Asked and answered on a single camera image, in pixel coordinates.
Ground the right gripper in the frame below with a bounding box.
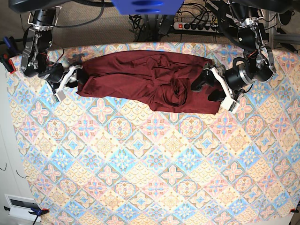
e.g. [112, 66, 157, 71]
[52, 65, 86, 103]

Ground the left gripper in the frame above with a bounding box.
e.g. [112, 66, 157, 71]
[191, 63, 245, 114]

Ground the dark red t-shirt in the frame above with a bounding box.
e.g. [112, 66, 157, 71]
[77, 51, 222, 114]

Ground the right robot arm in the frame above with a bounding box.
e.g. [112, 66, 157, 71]
[21, 6, 83, 103]

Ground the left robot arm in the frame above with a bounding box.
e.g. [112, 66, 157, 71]
[191, 0, 276, 113]

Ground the clamp upper left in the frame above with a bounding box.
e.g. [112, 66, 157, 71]
[0, 36, 18, 74]

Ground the patterned colourful tablecloth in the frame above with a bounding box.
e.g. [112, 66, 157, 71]
[5, 50, 300, 225]

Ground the white power strip red switch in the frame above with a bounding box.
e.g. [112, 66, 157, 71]
[173, 22, 219, 33]

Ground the blue plastic mount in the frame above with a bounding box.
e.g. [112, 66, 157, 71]
[112, 0, 184, 15]

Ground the blue handled clamp lower left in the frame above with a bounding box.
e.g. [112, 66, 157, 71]
[3, 206, 50, 225]

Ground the white wall socket box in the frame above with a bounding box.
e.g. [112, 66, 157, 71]
[4, 194, 39, 222]

